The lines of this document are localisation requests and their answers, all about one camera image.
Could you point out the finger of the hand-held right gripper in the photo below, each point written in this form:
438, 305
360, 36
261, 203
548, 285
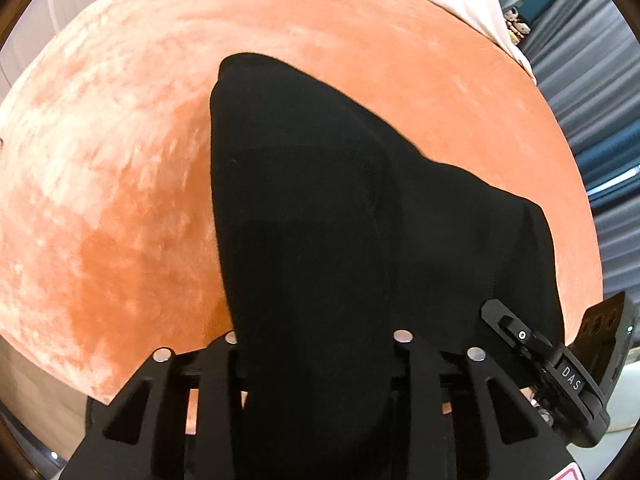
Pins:
515, 330

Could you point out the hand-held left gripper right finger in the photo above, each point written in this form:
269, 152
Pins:
425, 395

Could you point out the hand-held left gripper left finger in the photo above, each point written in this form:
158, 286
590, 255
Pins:
215, 390

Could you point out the black pants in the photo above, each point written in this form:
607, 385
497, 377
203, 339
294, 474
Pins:
310, 260

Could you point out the grey blue curtain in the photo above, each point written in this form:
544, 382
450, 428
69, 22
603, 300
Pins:
590, 110

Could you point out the orange plush blanket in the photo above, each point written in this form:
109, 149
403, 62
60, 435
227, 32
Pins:
125, 160

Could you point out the plush toy figures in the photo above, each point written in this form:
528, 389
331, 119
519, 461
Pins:
516, 25

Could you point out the white bed sheet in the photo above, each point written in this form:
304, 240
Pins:
480, 5

